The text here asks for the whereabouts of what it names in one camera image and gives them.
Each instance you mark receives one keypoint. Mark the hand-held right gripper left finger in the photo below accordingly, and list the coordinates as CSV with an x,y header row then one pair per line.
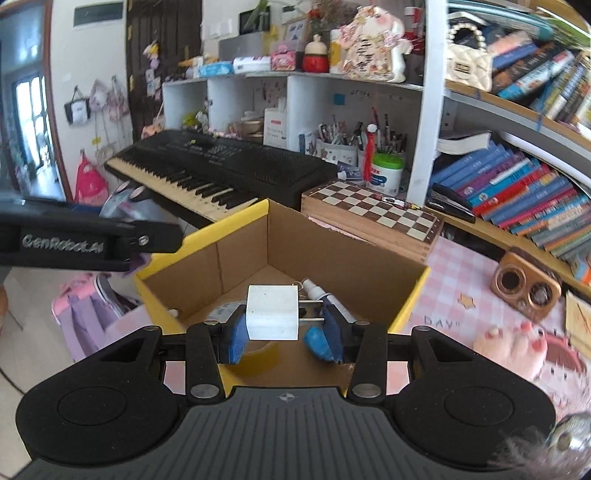
x,y
233,341

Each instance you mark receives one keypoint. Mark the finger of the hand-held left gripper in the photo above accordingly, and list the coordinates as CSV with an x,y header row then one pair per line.
x,y
161,237

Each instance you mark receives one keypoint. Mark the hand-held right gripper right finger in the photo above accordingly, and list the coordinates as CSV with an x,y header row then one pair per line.
x,y
333,327

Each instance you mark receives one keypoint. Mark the small spray bottle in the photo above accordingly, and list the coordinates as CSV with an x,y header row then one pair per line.
x,y
323,293

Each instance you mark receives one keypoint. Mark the white charger plug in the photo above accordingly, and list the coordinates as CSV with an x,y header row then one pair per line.
x,y
272,314

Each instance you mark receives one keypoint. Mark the cardboard box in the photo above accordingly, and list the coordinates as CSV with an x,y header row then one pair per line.
x,y
323,258

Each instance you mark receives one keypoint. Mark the small blue object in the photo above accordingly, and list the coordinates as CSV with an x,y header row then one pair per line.
x,y
316,344

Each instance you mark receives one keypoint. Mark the bright pink bag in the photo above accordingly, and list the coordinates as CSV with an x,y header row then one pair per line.
x,y
90,182

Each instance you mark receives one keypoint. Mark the pink backpack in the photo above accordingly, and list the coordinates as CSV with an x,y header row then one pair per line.
x,y
87,314

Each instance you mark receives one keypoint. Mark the black electronic keyboard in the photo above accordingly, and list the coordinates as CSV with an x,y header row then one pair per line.
x,y
240,166

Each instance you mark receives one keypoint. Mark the wooden chessboard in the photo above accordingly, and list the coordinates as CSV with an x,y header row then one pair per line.
x,y
374,217

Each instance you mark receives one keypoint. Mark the yellow toy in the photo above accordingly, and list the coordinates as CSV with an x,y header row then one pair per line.
x,y
191,121

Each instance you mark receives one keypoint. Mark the black and white bag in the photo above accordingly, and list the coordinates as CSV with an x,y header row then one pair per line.
x,y
76,110

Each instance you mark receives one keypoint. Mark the pink checked tablecloth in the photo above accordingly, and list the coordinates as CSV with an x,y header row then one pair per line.
x,y
457,277

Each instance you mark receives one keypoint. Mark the wooden star decoration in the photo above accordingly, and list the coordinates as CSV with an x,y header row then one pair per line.
x,y
466,302

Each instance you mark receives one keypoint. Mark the brown bowl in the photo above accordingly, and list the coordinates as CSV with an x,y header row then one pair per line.
x,y
248,128

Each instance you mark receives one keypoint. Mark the small toy car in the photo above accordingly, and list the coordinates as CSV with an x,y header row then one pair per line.
x,y
392,201

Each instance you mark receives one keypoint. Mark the pink floral hanging bags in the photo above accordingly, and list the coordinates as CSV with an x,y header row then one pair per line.
x,y
108,101

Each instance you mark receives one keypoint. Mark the white box red label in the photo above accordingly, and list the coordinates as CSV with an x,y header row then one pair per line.
x,y
276,129

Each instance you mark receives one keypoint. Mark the white jar green lid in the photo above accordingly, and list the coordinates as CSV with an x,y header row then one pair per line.
x,y
388,175

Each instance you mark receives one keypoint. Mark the blue tissue pack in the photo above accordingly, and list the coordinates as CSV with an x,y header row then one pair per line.
x,y
216,70

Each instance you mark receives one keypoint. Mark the white pen holder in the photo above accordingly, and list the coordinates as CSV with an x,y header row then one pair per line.
x,y
337,150

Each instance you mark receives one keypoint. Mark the dark brown door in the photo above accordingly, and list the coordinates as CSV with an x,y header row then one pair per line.
x,y
166,50

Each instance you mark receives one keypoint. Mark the pink plush toy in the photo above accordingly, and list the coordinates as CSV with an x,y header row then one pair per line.
x,y
521,353

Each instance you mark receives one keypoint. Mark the white tissue pack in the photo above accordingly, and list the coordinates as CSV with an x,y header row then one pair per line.
x,y
251,64

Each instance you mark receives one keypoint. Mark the rose gold speaker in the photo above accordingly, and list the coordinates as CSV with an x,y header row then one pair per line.
x,y
526,286

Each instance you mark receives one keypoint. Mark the bunch of pens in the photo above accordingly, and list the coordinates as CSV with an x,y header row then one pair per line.
x,y
383,134

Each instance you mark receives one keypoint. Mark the white shelf unit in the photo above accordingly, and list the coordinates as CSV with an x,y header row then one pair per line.
x,y
318,106

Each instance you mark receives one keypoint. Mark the grey box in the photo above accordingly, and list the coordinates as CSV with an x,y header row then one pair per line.
x,y
244,46

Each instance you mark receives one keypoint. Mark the pink tissue pack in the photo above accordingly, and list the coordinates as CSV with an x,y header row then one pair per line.
x,y
282,59

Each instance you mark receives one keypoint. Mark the thick black book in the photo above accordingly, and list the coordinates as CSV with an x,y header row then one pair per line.
x,y
464,142

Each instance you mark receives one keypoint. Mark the grey furry pompom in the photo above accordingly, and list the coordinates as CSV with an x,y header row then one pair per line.
x,y
531,450

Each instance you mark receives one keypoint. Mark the row of colourful books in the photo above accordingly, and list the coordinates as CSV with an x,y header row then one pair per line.
x,y
521,189

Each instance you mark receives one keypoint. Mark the red round doll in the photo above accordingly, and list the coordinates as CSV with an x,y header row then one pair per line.
x,y
316,57

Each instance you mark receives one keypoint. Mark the tan notebook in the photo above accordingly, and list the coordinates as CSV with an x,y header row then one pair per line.
x,y
579,318

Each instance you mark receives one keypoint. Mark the floral house ornament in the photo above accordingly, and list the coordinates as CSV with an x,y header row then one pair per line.
x,y
374,46

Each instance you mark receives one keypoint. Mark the white quilted handbag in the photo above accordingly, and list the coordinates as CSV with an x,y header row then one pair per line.
x,y
468,64

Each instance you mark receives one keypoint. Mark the stack of dark books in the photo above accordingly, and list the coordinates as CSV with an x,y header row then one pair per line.
x,y
540,60

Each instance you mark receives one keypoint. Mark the small picture frame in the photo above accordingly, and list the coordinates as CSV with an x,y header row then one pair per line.
x,y
295,30

